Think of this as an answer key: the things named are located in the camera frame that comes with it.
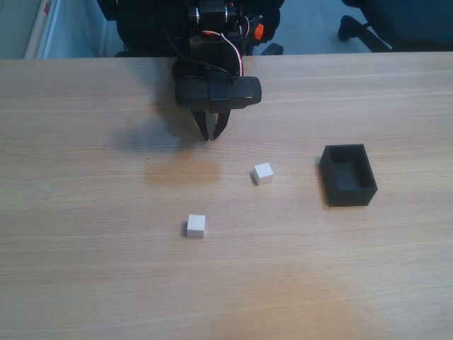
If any white cube block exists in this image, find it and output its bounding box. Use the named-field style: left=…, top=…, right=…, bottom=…
left=186, top=213, right=207, bottom=239
left=253, top=161, right=275, bottom=186

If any black open box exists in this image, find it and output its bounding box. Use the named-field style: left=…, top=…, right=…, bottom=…
left=319, top=143, right=379, bottom=208

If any white panel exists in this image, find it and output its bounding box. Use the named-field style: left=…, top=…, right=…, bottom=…
left=23, top=0, right=60, bottom=60

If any black oval camera box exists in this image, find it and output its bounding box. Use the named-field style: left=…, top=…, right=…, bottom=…
left=208, top=75, right=263, bottom=110

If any white and red cable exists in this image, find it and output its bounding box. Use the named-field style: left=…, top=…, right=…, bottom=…
left=200, top=30, right=246, bottom=77

